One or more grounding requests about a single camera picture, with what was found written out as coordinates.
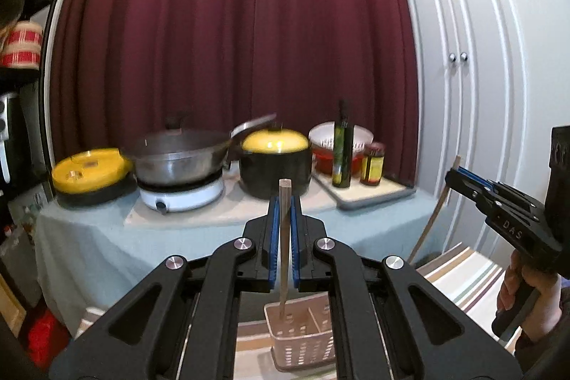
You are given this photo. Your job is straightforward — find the wooden chopstick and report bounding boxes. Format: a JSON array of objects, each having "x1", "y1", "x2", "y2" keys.
[
  {"x1": 408, "y1": 182, "x2": 450, "y2": 263},
  {"x1": 278, "y1": 178, "x2": 292, "y2": 321}
]

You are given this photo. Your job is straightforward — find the person right hand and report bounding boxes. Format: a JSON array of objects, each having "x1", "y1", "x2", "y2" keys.
[{"x1": 497, "y1": 250, "x2": 562, "y2": 342}]

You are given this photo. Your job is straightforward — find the striped table mat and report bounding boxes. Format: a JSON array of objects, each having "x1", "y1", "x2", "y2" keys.
[{"x1": 72, "y1": 241, "x2": 522, "y2": 380}]

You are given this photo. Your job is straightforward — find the pink perforated utensil holder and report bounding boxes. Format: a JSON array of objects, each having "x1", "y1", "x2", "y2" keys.
[{"x1": 264, "y1": 293, "x2": 335, "y2": 371}]

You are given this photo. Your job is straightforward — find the white cabinet doors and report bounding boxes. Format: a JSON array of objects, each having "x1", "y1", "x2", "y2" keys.
[{"x1": 405, "y1": 0, "x2": 535, "y2": 256}]

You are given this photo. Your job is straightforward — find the sauce jar yellow label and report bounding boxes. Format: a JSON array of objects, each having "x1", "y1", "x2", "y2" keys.
[{"x1": 361, "y1": 142, "x2": 385, "y2": 186}]

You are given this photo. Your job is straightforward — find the grey cutting board tray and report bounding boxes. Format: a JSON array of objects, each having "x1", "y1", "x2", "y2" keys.
[{"x1": 312, "y1": 172, "x2": 415, "y2": 210}]

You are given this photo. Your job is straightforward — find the white induction cooker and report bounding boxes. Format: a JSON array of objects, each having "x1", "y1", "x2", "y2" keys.
[{"x1": 138, "y1": 177, "x2": 224, "y2": 214}]

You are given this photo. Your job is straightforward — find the grey-blue tablecloth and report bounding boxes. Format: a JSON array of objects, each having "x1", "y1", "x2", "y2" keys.
[{"x1": 34, "y1": 188, "x2": 436, "y2": 334}]

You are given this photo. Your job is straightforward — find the dark olive oil bottle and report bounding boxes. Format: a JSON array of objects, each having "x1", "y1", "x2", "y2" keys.
[{"x1": 331, "y1": 99, "x2": 354, "y2": 188}]

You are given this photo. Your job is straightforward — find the red container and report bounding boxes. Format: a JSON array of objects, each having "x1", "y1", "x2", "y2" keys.
[{"x1": 312, "y1": 147, "x2": 363, "y2": 177}]

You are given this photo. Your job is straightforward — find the white bowl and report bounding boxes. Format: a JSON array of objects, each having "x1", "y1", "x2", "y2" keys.
[{"x1": 308, "y1": 121, "x2": 374, "y2": 156}]

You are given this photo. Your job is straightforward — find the steel wok with lid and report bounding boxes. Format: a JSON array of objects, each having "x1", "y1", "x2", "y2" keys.
[{"x1": 120, "y1": 114, "x2": 276, "y2": 186}]

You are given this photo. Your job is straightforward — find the yellow lidded electric griddle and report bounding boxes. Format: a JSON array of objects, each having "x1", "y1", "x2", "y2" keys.
[{"x1": 51, "y1": 149, "x2": 136, "y2": 208}]

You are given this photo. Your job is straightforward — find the black pot yellow lid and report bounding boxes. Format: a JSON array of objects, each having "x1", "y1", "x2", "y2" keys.
[{"x1": 239, "y1": 124, "x2": 312, "y2": 200}]

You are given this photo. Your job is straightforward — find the black air fryer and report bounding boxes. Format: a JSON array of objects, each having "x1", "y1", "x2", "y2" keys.
[{"x1": 0, "y1": 93, "x2": 17, "y2": 184}]

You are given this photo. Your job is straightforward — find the maroon curtain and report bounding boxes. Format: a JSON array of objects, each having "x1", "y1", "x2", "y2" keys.
[{"x1": 49, "y1": 0, "x2": 418, "y2": 183}]

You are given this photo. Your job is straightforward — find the red striped round boxes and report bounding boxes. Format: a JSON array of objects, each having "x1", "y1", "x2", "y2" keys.
[{"x1": 1, "y1": 21, "x2": 43, "y2": 69}]

